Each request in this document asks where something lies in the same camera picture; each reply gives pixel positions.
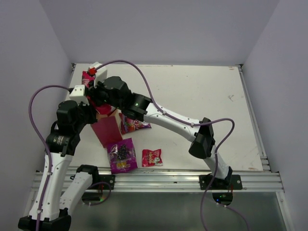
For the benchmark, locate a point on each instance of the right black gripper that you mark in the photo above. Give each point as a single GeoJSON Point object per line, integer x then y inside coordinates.
{"type": "Point", "coordinates": [93, 93]}

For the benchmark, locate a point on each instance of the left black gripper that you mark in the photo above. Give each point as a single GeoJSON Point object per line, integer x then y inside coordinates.
{"type": "Point", "coordinates": [92, 111]}

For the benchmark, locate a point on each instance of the pink paper bag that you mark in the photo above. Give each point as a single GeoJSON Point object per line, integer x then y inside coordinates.
{"type": "Point", "coordinates": [106, 128]}

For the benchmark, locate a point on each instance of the Fox's candy bag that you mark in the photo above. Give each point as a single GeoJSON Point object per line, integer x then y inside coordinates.
{"type": "Point", "coordinates": [128, 125]}

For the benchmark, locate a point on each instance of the purple grape candy bag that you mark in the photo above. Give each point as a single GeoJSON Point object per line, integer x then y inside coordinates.
{"type": "Point", "coordinates": [122, 156]}

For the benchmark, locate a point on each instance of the small red candy packet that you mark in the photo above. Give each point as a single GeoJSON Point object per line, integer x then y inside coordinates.
{"type": "Point", "coordinates": [151, 158]}

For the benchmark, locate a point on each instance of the red Real chips bag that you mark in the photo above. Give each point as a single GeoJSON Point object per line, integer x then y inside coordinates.
{"type": "Point", "coordinates": [88, 78]}

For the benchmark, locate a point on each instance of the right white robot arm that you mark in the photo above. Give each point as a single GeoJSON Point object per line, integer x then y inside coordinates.
{"type": "Point", "coordinates": [199, 133]}

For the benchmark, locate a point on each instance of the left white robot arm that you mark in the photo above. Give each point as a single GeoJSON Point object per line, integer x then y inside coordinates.
{"type": "Point", "coordinates": [52, 209]}

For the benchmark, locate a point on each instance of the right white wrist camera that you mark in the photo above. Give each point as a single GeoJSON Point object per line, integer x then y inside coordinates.
{"type": "Point", "coordinates": [97, 73]}

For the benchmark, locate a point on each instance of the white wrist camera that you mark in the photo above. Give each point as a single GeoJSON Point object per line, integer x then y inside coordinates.
{"type": "Point", "coordinates": [97, 73]}
{"type": "Point", "coordinates": [78, 95]}

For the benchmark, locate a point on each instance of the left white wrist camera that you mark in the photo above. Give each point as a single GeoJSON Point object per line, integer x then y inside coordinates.
{"type": "Point", "coordinates": [78, 95]}

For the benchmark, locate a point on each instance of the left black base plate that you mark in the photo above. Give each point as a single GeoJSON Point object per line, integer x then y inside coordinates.
{"type": "Point", "coordinates": [106, 182]}

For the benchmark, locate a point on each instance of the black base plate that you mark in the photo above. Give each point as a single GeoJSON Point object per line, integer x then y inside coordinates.
{"type": "Point", "coordinates": [234, 182]}
{"type": "Point", "coordinates": [106, 182]}

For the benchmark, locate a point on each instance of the aluminium mounting rail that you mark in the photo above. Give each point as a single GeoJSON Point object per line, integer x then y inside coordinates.
{"type": "Point", "coordinates": [179, 180]}

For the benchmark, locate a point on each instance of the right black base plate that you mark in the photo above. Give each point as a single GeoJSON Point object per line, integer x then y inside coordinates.
{"type": "Point", "coordinates": [234, 182]}

